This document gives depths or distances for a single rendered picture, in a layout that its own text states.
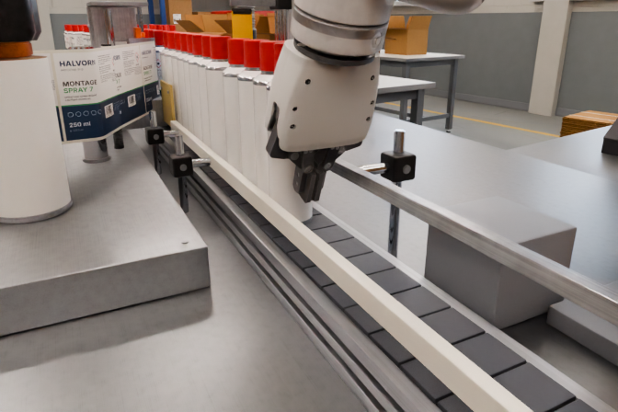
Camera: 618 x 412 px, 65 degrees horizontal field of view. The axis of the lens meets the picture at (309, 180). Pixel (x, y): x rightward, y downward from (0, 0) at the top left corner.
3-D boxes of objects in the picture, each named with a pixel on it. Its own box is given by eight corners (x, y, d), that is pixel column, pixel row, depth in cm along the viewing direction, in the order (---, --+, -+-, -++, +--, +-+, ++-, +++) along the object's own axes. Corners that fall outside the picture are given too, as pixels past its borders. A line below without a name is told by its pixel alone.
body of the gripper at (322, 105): (364, 18, 48) (342, 118, 54) (268, 18, 43) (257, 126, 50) (406, 49, 43) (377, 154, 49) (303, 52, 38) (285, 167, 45)
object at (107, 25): (99, 120, 115) (84, 5, 107) (156, 115, 120) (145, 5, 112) (105, 131, 103) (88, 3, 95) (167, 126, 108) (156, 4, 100)
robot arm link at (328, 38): (362, -5, 47) (356, 26, 48) (278, -7, 43) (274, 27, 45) (412, 28, 41) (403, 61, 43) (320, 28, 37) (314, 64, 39)
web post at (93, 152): (81, 158, 84) (64, 46, 78) (109, 154, 86) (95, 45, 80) (83, 165, 80) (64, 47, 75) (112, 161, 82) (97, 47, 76)
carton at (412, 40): (371, 53, 500) (373, 16, 489) (405, 51, 522) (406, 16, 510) (399, 56, 466) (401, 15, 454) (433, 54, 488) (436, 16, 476)
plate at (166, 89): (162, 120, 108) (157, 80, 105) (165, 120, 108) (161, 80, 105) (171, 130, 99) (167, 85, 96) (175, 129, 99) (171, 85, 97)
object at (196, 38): (191, 149, 90) (182, 34, 84) (219, 145, 93) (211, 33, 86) (199, 155, 86) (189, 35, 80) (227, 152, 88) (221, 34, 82)
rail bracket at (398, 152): (343, 271, 56) (347, 132, 51) (394, 257, 60) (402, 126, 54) (358, 284, 54) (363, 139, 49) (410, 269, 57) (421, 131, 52)
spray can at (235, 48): (223, 180, 73) (214, 38, 66) (255, 175, 75) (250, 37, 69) (235, 190, 68) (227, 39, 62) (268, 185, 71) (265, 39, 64)
